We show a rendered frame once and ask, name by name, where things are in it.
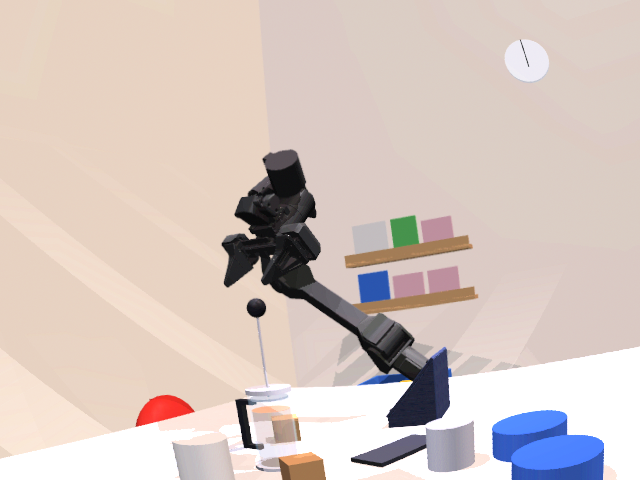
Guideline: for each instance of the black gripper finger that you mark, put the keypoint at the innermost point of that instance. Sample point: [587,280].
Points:
[237,265]
[287,257]

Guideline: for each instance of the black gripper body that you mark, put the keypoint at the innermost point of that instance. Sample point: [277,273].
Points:
[292,225]

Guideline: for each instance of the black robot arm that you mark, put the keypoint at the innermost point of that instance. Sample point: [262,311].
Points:
[382,338]

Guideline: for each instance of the blue cylinder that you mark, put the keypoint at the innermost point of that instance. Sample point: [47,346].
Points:
[514,432]
[569,457]

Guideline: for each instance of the french press plunger with black knob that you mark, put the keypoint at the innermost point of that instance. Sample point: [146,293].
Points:
[271,413]

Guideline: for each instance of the grey flat bar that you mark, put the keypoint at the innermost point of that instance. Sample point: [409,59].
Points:
[392,452]

